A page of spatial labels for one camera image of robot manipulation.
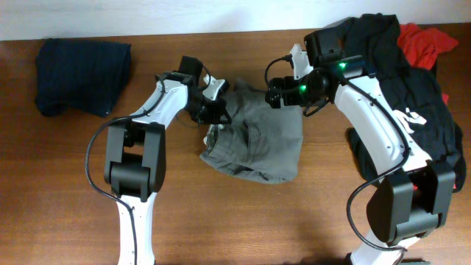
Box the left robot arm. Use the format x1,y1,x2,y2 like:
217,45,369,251
104,56,232,265

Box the folded navy blue garment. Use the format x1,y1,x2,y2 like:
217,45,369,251
35,38,131,117

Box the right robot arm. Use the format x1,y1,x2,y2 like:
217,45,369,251
266,28,456,265

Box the grey shorts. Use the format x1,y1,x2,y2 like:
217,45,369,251
199,79,303,184

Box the black shirt with white print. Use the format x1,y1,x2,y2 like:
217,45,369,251
317,13,467,192

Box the red shirt with white print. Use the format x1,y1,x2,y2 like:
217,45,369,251
397,23,459,106

